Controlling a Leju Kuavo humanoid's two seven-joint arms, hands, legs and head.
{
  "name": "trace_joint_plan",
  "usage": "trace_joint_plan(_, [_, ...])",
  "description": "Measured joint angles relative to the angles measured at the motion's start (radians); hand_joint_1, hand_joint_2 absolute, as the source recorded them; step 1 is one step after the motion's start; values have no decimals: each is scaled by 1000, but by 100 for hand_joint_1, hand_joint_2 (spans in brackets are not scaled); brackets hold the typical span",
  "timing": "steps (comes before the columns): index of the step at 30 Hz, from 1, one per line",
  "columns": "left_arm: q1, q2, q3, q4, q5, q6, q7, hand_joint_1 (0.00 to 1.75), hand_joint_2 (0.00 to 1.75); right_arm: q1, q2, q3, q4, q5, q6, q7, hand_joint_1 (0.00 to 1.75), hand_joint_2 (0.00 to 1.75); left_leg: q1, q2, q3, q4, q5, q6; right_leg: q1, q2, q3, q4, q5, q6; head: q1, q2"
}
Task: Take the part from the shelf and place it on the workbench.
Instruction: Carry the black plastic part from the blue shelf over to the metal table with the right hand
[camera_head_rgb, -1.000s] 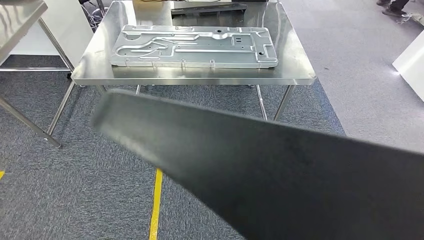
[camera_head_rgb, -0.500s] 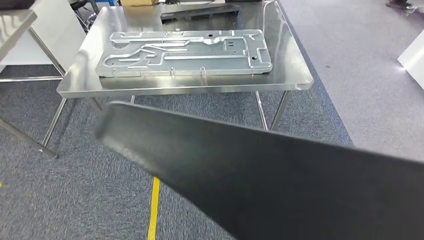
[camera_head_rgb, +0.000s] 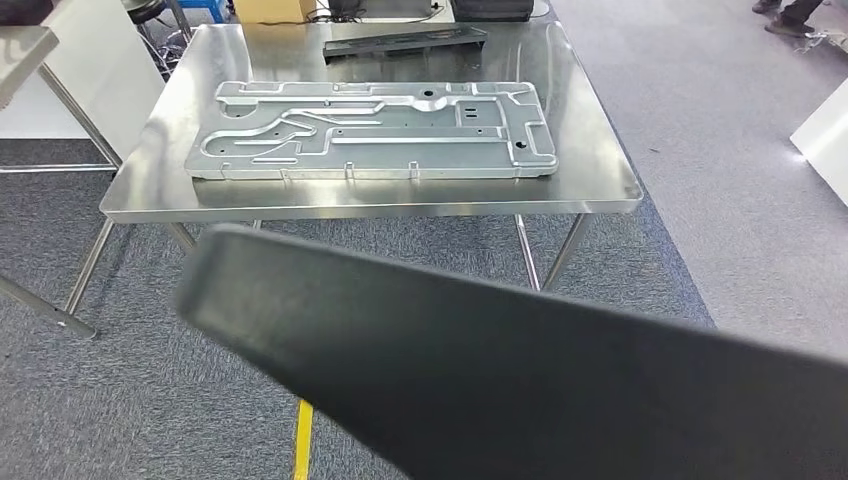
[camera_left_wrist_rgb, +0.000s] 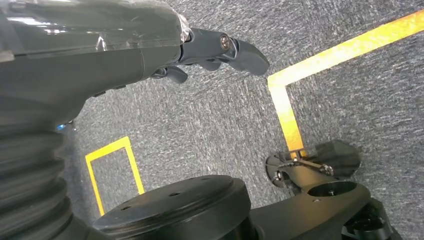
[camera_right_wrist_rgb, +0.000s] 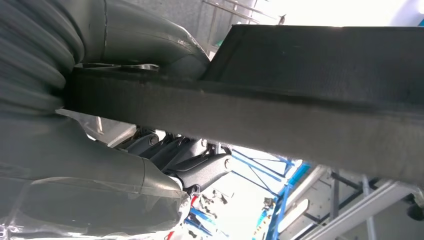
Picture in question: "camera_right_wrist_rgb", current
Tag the blue metal shelf rack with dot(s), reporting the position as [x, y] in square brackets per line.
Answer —
[281, 198]

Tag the steel side table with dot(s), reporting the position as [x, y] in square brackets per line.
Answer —
[348, 212]

